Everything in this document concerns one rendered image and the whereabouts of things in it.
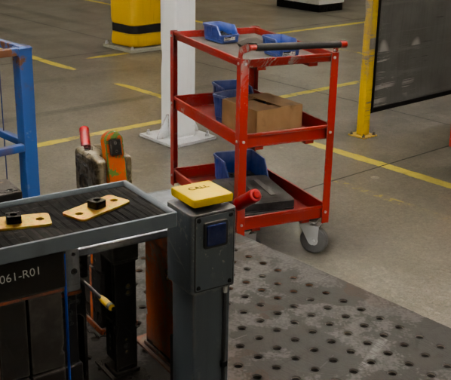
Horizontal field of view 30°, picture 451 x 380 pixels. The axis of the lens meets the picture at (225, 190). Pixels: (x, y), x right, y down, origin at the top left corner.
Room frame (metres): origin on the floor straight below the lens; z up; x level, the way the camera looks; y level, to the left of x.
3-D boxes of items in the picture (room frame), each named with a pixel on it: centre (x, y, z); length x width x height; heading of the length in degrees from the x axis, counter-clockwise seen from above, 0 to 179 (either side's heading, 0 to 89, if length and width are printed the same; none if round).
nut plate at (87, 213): (0.97, 0.16, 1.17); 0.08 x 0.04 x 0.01; 144
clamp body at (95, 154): (1.54, 0.24, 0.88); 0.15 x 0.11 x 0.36; 33
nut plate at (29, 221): (0.92, 0.25, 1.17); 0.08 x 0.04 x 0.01; 109
